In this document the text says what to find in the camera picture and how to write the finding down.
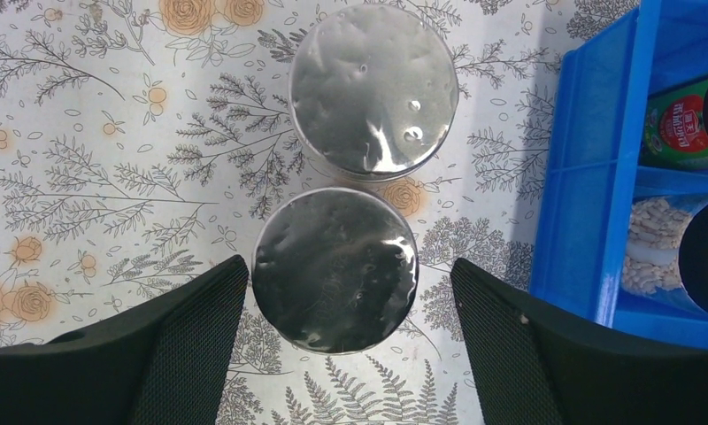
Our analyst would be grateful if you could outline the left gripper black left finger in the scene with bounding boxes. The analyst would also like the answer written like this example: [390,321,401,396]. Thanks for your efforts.
[0,256,249,424]

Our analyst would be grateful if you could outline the floral tablecloth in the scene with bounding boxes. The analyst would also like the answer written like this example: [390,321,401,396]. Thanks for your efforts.
[0,1,635,424]

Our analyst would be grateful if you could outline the blue plastic divided bin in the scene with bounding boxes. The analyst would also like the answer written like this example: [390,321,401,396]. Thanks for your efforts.
[530,1,708,349]

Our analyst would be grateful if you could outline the yellow cap sauce bottle front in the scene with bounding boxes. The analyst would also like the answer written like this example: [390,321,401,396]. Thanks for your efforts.
[639,74,708,171]

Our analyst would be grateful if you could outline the clear jar black knob lid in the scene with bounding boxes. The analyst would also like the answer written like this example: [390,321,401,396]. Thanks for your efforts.
[620,194,708,315]

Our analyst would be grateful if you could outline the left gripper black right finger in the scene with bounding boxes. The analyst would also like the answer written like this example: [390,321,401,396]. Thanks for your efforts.
[450,259,708,424]

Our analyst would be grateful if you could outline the silver lid jar white beads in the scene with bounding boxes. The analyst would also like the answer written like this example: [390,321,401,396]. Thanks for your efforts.
[250,186,419,354]

